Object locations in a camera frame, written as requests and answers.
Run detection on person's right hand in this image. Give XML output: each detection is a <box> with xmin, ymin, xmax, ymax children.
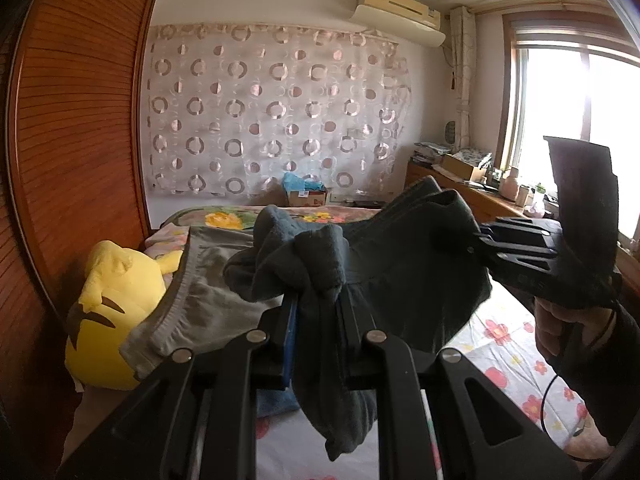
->
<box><xmin>534</xmin><ymin>297</ymin><xmax>619</xmax><ymax>360</ymax></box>

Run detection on patterned cloth pile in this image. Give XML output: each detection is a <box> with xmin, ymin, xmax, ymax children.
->
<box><xmin>412</xmin><ymin>141</ymin><xmax>493</xmax><ymax>166</ymax></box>

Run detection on grey pants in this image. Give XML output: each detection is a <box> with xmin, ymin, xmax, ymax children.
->
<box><xmin>120</xmin><ymin>225</ymin><xmax>286</xmax><ymax>378</ymax></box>

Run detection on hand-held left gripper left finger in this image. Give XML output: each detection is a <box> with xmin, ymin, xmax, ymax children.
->
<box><xmin>57</xmin><ymin>290</ymin><xmax>301</xmax><ymax>480</ymax></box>

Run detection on circle patterned wall cloth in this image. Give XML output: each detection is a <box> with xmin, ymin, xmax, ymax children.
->
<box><xmin>147</xmin><ymin>22</ymin><xmax>413</xmax><ymax>198</ymax></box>

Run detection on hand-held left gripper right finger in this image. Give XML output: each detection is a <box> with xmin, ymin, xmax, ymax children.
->
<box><xmin>336</xmin><ymin>294</ymin><xmax>583</xmax><ymax>480</ymax></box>

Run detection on wooden cabinet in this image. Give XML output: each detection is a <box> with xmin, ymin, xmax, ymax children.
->
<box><xmin>405</xmin><ymin>160</ymin><xmax>640</xmax><ymax>311</ymax></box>

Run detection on blue plastic bag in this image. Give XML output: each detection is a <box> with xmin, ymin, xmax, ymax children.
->
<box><xmin>282</xmin><ymin>172</ymin><xmax>321</xmax><ymax>196</ymax></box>

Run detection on white patterned window curtain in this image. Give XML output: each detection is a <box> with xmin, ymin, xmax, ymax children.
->
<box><xmin>448</xmin><ymin>6</ymin><xmax>476</xmax><ymax>153</ymax></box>

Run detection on wooden wardrobe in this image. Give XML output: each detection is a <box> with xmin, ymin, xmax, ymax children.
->
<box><xmin>0</xmin><ymin>0</ymin><xmax>171</xmax><ymax>411</ymax></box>

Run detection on floral quilt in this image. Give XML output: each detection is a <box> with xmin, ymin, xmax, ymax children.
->
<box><xmin>142</xmin><ymin>205</ymin><xmax>386</xmax><ymax>256</ymax></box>

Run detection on yellow plush toy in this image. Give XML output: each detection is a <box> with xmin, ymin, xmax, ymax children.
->
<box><xmin>65</xmin><ymin>240</ymin><xmax>183</xmax><ymax>391</ymax></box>

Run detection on dark green pants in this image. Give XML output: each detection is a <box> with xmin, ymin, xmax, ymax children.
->
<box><xmin>222</xmin><ymin>176</ymin><xmax>493</xmax><ymax>463</ymax></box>

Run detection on open cardboard box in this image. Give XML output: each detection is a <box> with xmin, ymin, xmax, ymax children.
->
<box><xmin>440</xmin><ymin>154</ymin><xmax>487</xmax><ymax>182</ymax></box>

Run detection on air conditioner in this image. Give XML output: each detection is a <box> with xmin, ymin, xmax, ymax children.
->
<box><xmin>349</xmin><ymin>0</ymin><xmax>447</xmax><ymax>48</ymax></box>

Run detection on strawberry flower printed bedsheet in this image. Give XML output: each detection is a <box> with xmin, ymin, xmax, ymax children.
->
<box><xmin>255</xmin><ymin>287</ymin><xmax>591</xmax><ymax>480</ymax></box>

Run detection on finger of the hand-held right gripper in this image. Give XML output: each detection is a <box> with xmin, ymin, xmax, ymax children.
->
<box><xmin>479</xmin><ymin>216</ymin><xmax>564</xmax><ymax>247</ymax></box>
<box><xmin>472</xmin><ymin>240</ymin><xmax>558</xmax><ymax>289</ymax></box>

